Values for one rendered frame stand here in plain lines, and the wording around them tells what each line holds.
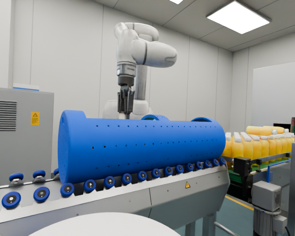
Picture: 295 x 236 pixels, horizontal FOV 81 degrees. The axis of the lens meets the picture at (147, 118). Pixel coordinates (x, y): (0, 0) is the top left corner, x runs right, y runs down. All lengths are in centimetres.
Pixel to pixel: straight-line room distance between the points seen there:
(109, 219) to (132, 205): 43
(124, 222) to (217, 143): 81
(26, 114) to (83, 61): 180
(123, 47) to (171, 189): 68
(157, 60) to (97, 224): 68
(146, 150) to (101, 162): 19
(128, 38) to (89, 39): 300
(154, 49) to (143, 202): 66
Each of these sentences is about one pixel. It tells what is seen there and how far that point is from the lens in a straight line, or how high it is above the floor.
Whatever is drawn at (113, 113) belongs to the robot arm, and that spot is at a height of 123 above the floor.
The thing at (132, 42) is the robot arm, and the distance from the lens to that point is 82.
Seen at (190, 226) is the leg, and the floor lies 50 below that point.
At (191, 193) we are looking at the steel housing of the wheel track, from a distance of 99.
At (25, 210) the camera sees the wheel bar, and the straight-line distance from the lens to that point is 69.
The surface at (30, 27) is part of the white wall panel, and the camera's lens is 375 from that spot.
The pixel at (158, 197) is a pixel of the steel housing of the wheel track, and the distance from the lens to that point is 85.
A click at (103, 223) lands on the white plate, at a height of 104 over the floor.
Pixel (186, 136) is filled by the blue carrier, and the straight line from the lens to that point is 88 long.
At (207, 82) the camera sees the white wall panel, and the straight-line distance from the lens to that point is 533.
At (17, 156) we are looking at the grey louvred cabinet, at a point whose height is 75.
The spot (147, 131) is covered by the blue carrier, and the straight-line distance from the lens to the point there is 74.
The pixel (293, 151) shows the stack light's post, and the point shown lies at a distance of 143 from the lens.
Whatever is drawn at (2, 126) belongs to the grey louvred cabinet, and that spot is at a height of 106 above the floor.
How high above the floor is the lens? 122
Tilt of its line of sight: level
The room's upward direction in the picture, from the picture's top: 3 degrees clockwise
